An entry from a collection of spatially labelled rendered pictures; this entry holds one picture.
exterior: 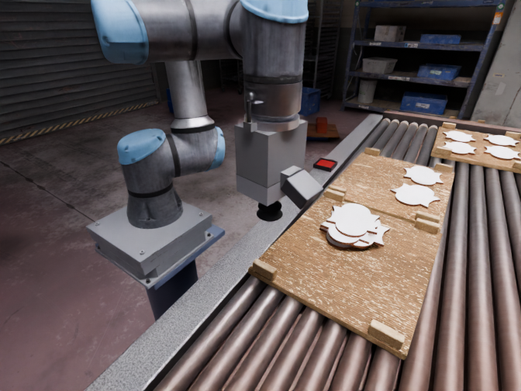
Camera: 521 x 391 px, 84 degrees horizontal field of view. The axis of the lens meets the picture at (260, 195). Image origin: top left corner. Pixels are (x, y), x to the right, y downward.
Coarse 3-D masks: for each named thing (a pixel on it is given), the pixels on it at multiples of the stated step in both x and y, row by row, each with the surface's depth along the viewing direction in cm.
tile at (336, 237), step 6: (330, 228) 75; (330, 234) 73; (336, 234) 73; (342, 234) 73; (366, 234) 73; (336, 240) 71; (342, 240) 71; (348, 240) 71; (354, 240) 71; (360, 240) 72; (366, 240) 71
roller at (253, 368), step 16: (400, 128) 156; (288, 304) 61; (272, 320) 58; (288, 320) 59; (272, 336) 55; (256, 352) 52; (272, 352) 53; (240, 368) 51; (256, 368) 50; (240, 384) 48; (256, 384) 49
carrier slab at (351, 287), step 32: (384, 224) 82; (288, 256) 71; (320, 256) 71; (352, 256) 71; (384, 256) 71; (416, 256) 71; (288, 288) 63; (320, 288) 63; (352, 288) 63; (384, 288) 63; (416, 288) 63; (352, 320) 56; (384, 320) 56; (416, 320) 56
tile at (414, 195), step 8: (400, 192) 95; (408, 192) 95; (416, 192) 95; (424, 192) 95; (432, 192) 95; (400, 200) 91; (408, 200) 91; (416, 200) 91; (424, 200) 91; (432, 200) 91
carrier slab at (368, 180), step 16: (368, 160) 118; (384, 160) 118; (352, 176) 106; (368, 176) 106; (384, 176) 106; (400, 176) 106; (448, 176) 106; (352, 192) 96; (368, 192) 96; (384, 192) 96; (448, 192) 96; (368, 208) 90; (384, 208) 89; (400, 208) 89; (416, 208) 89; (432, 208) 89
